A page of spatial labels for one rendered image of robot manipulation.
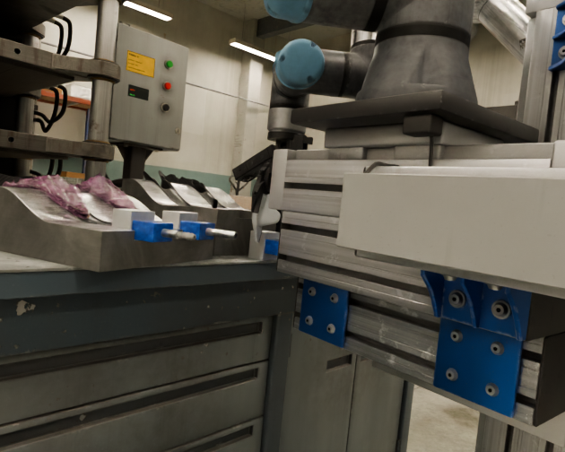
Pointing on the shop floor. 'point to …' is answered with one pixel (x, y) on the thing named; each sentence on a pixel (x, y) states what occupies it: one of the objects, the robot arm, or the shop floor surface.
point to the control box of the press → (146, 98)
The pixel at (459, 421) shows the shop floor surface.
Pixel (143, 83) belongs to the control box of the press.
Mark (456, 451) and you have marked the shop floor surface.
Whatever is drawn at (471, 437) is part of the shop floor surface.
